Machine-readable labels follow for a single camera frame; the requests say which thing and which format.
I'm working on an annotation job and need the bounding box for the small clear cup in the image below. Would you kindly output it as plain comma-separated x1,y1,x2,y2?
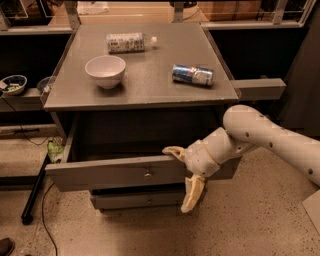
37,76,56,93

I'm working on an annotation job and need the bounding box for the green snack bag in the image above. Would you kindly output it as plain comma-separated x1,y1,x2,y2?
47,140,64,163

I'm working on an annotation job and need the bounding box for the grey drawer cabinet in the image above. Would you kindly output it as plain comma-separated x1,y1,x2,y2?
44,23,238,195

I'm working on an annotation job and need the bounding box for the black floor cable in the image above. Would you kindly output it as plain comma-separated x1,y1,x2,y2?
40,183,60,256

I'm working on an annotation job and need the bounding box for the dark shoe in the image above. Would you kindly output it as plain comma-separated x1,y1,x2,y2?
0,238,15,256

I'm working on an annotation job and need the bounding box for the black metal table leg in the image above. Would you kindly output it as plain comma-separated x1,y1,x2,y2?
21,155,50,225

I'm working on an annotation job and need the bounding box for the grey top drawer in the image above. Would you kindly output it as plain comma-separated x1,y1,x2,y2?
45,113,242,193

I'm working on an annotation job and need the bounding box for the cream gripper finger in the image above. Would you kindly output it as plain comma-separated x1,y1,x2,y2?
162,146,185,162
181,174,205,213

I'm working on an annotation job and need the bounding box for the blue silver drink can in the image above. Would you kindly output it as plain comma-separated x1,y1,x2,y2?
172,64,213,86

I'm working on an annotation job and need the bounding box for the blue patterned bowl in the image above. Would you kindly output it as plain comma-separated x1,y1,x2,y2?
0,75,28,96

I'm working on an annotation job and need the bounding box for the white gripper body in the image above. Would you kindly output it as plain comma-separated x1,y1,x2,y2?
184,140,220,178

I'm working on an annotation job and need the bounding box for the grey bottom drawer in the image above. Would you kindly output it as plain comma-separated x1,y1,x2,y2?
90,190,185,210

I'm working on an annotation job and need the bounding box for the plastic water bottle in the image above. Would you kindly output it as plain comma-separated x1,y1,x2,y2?
106,32,157,53

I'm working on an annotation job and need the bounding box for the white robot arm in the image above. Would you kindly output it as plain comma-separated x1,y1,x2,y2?
163,105,320,213

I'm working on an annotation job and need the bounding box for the white ceramic bowl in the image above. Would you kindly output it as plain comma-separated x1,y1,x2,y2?
85,55,126,89

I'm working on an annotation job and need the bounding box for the grey drawer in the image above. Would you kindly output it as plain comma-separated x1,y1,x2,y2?
45,113,242,193
90,190,185,210

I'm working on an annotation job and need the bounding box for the grey side shelf block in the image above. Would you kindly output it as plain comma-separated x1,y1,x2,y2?
231,78,286,101

